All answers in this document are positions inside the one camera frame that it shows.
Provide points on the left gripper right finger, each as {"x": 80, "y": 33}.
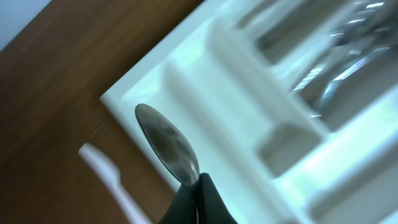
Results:
{"x": 211, "y": 208}

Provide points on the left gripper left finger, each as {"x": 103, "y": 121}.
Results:
{"x": 183, "y": 209}

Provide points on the small metal spoon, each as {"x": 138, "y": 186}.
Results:
{"x": 169, "y": 144}

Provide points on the white plastic knife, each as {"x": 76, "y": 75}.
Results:
{"x": 110, "y": 175}

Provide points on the large metal spoon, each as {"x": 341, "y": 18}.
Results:
{"x": 329, "y": 91}
{"x": 309, "y": 87}

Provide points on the white plastic cutlery tray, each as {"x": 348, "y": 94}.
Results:
{"x": 224, "y": 76}

